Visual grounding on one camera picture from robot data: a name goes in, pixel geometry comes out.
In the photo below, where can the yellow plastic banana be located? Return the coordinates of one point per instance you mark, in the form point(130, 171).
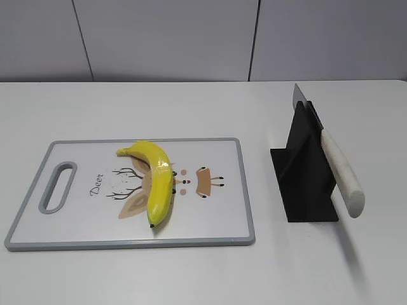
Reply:
point(162, 178)

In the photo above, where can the black knife stand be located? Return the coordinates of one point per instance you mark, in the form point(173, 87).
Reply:
point(305, 179)

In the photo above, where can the cleaver knife with white handle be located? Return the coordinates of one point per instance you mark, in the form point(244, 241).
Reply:
point(345, 177)

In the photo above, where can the white grey cutting board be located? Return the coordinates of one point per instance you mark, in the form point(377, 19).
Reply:
point(85, 197)

